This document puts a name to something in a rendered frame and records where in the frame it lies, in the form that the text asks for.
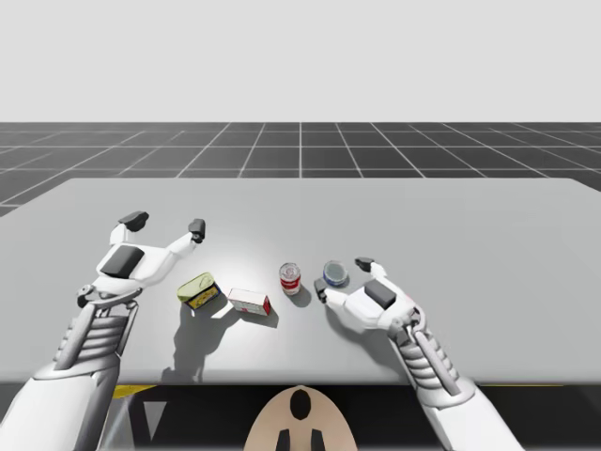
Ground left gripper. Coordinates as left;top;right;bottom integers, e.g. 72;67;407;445
93;210;207;288

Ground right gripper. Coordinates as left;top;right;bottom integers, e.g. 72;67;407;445
313;257;423;334

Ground blue flat can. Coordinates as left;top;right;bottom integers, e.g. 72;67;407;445
321;259;351;289

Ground red and white carton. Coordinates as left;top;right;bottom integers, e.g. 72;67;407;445
226;288;272;318

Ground red and white can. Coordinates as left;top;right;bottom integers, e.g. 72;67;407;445
278;261;302;297

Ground green and blue rectangular can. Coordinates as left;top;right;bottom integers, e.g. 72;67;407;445
177;272;223;312

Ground tan robot part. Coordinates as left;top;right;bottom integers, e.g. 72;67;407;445
243;383;358;451

